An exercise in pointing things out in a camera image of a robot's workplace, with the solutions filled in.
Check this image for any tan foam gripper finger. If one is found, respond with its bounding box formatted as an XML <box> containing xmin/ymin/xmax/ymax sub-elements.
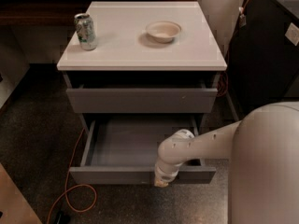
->
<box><xmin>154</xmin><ymin>177</ymin><xmax>169</xmax><ymax>188</ymax></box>

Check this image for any grey drawer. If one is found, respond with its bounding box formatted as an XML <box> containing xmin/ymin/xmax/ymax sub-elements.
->
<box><xmin>68</xmin><ymin>113</ymin><xmax>217</xmax><ymax>186</ymax></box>
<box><xmin>66</xmin><ymin>88</ymin><xmax>217</xmax><ymax>113</ymax></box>

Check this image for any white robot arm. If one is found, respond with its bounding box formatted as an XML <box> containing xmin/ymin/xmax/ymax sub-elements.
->
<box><xmin>155</xmin><ymin>102</ymin><xmax>299</xmax><ymax>224</ymax></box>

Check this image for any grey top drawer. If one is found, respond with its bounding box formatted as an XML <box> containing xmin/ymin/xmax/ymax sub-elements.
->
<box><xmin>66</xmin><ymin>88</ymin><xmax>217</xmax><ymax>113</ymax></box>

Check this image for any wooden board corner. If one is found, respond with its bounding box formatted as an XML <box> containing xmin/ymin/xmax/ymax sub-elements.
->
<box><xmin>0</xmin><ymin>164</ymin><xmax>42</xmax><ymax>224</ymax></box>

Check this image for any white paper bowl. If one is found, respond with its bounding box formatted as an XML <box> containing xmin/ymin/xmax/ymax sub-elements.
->
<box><xmin>146</xmin><ymin>21</ymin><xmax>181</xmax><ymax>43</ymax></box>

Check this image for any dark cabinet on right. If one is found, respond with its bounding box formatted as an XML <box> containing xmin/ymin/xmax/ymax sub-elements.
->
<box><xmin>228</xmin><ymin>0</ymin><xmax>299</xmax><ymax>114</ymax></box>

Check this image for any green white soda can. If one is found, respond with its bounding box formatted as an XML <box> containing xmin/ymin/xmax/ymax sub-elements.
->
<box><xmin>74</xmin><ymin>13</ymin><xmax>97</xmax><ymax>50</ymax></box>

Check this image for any white tag on cabinet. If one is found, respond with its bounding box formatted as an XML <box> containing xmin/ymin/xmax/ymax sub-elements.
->
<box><xmin>238</xmin><ymin>7</ymin><xmax>246</xmax><ymax>28</ymax></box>

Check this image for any orange extension cable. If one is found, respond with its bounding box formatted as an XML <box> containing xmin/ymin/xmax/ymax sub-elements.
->
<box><xmin>46</xmin><ymin>128</ymin><xmax>98</xmax><ymax>224</ymax></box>

